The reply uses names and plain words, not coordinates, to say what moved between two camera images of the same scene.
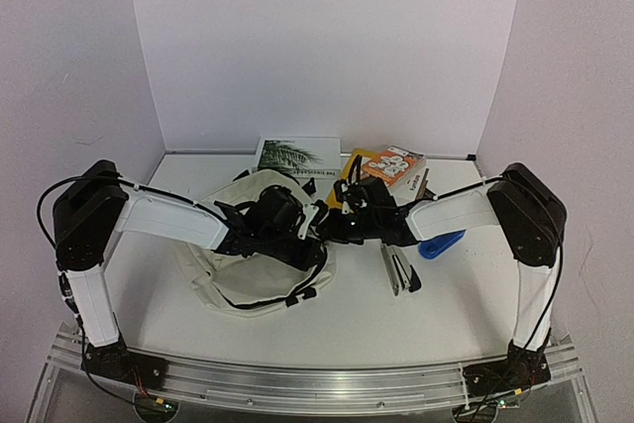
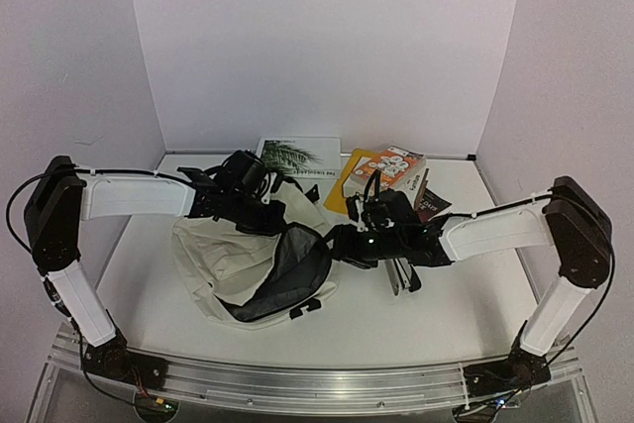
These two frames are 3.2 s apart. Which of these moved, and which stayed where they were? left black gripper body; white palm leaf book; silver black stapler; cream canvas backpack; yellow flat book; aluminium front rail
Moved: cream canvas backpack; left black gripper body
Stayed: aluminium front rail; white palm leaf book; yellow flat book; silver black stapler
